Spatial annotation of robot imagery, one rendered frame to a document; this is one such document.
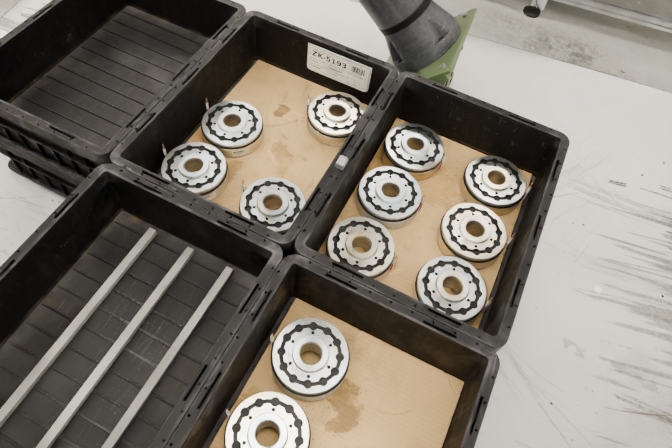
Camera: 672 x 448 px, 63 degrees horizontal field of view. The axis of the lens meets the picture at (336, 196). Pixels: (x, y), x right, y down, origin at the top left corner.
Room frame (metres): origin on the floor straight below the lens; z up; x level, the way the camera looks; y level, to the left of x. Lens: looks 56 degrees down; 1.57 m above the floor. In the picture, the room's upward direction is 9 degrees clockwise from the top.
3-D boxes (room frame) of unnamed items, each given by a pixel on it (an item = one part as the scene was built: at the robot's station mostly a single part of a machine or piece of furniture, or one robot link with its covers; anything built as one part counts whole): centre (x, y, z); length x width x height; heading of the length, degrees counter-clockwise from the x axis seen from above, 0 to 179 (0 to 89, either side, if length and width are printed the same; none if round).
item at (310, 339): (0.23, 0.00, 0.86); 0.05 x 0.05 x 0.01
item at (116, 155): (0.58, 0.13, 0.92); 0.40 x 0.30 x 0.02; 161
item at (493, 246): (0.46, -0.22, 0.86); 0.10 x 0.10 x 0.01
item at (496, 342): (0.48, -0.16, 0.92); 0.40 x 0.30 x 0.02; 161
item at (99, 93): (0.68, 0.41, 0.87); 0.40 x 0.30 x 0.11; 161
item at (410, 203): (0.51, -0.08, 0.86); 0.10 x 0.10 x 0.01
